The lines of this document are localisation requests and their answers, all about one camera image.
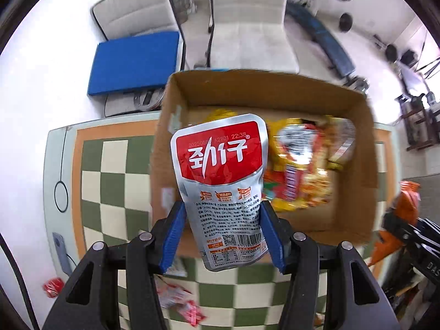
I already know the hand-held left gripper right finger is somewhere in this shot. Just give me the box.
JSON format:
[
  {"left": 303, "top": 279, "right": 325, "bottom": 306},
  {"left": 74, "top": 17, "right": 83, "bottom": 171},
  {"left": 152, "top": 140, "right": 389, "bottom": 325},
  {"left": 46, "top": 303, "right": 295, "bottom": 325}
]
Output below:
[{"left": 259, "top": 200, "right": 401, "bottom": 330}]

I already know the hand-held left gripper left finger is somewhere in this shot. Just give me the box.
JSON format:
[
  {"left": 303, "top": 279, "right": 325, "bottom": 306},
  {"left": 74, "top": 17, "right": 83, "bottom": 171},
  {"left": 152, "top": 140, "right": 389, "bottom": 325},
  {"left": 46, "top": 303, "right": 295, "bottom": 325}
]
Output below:
[{"left": 41, "top": 200, "right": 188, "bottom": 330}]

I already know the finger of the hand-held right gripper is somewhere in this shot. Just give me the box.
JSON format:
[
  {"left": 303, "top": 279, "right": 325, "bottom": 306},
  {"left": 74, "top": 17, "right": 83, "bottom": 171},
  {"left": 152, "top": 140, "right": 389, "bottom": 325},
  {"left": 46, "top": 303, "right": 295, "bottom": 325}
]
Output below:
[
  {"left": 414, "top": 217, "right": 440, "bottom": 248},
  {"left": 382, "top": 210, "right": 418, "bottom": 246}
]

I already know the orange zigzag-edged snack packet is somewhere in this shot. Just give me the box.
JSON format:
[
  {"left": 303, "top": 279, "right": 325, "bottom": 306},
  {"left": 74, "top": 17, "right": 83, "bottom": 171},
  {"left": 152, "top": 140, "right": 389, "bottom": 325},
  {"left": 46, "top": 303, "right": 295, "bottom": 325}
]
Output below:
[{"left": 369, "top": 180, "right": 422, "bottom": 265}]

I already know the cardboard box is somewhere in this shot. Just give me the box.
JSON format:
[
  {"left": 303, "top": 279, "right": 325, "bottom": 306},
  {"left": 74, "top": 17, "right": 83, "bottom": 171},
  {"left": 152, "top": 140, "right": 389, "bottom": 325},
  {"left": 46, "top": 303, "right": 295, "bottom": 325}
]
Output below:
[{"left": 149, "top": 70, "right": 379, "bottom": 258}]

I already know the large yellow red snack packet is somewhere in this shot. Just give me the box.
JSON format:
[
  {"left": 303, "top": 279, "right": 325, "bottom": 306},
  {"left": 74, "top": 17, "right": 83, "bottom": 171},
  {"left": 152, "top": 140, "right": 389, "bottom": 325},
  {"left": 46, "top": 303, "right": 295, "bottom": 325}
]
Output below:
[{"left": 265, "top": 117, "right": 358, "bottom": 212}]

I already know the silver red snack pouch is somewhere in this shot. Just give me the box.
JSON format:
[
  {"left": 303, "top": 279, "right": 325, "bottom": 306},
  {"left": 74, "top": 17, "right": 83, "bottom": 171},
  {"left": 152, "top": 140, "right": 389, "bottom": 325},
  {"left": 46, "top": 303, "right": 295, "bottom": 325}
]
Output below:
[{"left": 170, "top": 113, "right": 269, "bottom": 271}]

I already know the clear yellow-edged snack packet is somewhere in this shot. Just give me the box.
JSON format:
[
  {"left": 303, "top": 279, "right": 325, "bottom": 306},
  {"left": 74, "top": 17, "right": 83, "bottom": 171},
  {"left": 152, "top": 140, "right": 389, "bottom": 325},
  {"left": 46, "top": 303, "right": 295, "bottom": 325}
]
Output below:
[{"left": 203, "top": 108, "right": 241, "bottom": 124}]

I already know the white red snack packet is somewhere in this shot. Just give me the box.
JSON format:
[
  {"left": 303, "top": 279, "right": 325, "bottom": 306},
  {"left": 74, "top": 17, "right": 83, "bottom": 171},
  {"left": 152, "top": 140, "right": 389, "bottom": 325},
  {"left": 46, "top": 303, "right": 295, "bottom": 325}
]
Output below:
[{"left": 165, "top": 256, "right": 188, "bottom": 277}]

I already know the grey shell chair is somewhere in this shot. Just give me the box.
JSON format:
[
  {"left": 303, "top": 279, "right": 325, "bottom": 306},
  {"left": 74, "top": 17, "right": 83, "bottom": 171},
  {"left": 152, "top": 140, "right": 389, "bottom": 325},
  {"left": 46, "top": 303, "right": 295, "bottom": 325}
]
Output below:
[{"left": 400, "top": 174, "right": 440, "bottom": 210}]

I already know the long red white packet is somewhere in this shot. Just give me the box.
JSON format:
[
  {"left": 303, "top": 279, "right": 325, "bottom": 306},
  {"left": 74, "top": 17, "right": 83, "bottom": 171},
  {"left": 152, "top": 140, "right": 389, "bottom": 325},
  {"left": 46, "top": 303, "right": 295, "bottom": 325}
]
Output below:
[{"left": 155, "top": 280, "right": 193, "bottom": 308}]

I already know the red triangular snack packet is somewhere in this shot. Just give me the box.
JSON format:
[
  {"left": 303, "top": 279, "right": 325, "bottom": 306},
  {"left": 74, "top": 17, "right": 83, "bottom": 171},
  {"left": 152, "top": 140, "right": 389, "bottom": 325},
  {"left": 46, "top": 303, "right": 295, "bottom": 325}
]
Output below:
[{"left": 177, "top": 301, "right": 207, "bottom": 327}]

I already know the dark wooden chair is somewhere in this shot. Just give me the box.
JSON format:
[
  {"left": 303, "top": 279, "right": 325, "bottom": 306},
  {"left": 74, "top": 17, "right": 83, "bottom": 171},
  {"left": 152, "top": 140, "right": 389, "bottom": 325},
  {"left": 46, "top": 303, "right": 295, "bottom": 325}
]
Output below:
[{"left": 395, "top": 93, "right": 440, "bottom": 152}]

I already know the blue smartphone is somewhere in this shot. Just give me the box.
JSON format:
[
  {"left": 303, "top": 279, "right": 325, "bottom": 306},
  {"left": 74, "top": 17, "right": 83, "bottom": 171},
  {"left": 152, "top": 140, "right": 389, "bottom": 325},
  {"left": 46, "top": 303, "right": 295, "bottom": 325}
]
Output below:
[{"left": 52, "top": 233, "right": 71, "bottom": 276}]

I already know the red soda can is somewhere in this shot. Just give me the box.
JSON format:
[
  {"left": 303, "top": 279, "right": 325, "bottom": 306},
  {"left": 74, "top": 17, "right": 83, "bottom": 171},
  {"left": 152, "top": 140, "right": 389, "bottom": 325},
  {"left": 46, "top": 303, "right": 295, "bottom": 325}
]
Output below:
[{"left": 42, "top": 278, "right": 66, "bottom": 298}]

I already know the floor barbell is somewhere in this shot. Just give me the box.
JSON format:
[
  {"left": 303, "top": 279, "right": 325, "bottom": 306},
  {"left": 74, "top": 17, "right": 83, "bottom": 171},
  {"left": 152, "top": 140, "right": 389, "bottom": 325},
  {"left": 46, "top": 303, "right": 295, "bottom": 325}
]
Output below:
[{"left": 373, "top": 34, "right": 399, "bottom": 62}]

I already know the blue folded mat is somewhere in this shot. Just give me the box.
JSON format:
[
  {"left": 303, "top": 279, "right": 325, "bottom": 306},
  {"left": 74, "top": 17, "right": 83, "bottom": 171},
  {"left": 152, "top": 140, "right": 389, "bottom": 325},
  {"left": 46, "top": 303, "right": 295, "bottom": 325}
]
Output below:
[{"left": 87, "top": 31, "right": 181, "bottom": 96}]

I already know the dark blue weight bench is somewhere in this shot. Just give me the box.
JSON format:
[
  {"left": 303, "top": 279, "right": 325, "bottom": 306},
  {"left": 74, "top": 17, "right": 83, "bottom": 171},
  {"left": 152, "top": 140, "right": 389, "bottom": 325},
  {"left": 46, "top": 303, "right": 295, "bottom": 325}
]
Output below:
[{"left": 285, "top": 2, "right": 356, "bottom": 78}]

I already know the white padded chair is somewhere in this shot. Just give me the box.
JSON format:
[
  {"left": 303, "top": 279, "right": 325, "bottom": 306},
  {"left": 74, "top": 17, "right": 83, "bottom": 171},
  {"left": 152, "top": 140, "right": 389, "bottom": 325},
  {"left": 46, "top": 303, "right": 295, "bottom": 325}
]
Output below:
[
  {"left": 91, "top": 0, "right": 188, "bottom": 69},
  {"left": 206, "top": 0, "right": 299, "bottom": 74}
]

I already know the clear plastic bag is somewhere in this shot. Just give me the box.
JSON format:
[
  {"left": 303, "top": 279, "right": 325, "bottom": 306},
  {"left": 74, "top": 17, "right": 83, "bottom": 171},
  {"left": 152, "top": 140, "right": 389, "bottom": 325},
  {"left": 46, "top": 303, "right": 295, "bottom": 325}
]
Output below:
[{"left": 174, "top": 0, "right": 196, "bottom": 18}]

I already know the black cable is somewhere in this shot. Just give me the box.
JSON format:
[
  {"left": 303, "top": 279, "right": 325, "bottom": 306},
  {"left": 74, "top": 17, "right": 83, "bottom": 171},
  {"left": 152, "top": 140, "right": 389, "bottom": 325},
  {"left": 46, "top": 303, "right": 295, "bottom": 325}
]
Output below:
[{"left": 0, "top": 233, "right": 38, "bottom": 330}]

